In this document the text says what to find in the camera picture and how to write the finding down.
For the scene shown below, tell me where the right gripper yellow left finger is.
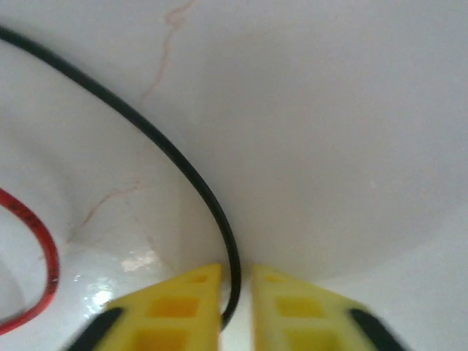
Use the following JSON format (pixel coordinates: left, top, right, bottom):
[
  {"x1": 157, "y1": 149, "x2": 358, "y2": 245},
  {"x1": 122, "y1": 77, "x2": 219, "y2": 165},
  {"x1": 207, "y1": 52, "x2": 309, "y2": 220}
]
[{"x1": 71, "y1": 263, "x2": 224, "y2": 351}]

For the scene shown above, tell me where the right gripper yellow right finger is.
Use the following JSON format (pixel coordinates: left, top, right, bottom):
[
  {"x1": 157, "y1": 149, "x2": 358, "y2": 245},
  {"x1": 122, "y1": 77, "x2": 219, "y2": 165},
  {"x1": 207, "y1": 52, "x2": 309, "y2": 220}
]
[{"x1": 251, "y1": 263, "x2": 416, "y2": 351}]

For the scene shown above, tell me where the thin black cable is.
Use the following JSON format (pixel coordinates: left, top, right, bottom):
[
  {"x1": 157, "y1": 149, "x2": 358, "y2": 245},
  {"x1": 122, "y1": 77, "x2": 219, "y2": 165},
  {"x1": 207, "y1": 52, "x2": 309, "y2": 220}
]
[{"x1": 0, "y1": 24, "x2": 242, "y2": 328}]

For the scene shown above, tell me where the thin red cable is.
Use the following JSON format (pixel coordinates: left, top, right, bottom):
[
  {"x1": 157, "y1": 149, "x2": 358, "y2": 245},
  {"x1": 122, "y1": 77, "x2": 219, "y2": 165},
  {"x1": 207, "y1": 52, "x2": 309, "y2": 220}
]
[{"x1": 0, "y1": 188, "x2": 60, "y2": 336}]

